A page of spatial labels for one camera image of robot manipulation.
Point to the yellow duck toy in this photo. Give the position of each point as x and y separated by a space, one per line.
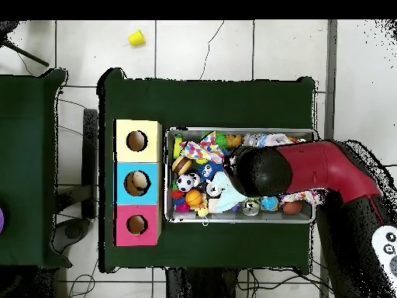
202 211

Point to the mint green knit cloth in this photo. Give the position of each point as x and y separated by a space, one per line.
226 198

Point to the colourful polka-dot cloth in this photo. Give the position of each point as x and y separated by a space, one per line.
201 151

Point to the black tripod leg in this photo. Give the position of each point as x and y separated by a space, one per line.
28 54

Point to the purple object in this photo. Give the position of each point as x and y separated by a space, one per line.
1 220

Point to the black floor stand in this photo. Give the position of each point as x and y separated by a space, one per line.
90 161

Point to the wooden burger toy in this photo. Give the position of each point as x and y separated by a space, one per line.
181 164

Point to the wooden box with three holes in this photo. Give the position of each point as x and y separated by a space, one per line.
152 174

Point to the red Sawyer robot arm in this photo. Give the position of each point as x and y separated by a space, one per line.
322 167

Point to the yellow cup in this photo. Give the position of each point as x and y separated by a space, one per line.
136 38

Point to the small soccer ball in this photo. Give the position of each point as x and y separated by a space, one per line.
185 182

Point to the dark green tablecloth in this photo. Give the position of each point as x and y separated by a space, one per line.
155 99

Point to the red-brown ball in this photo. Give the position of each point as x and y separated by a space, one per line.
291 207

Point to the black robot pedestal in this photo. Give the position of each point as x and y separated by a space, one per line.
205 285

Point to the shallow clear mesh bin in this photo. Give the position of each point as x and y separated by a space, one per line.
186 217

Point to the dark green side table cloth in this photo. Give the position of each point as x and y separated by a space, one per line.
31 186

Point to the small orange basketball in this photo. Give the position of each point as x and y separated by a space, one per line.
193 197

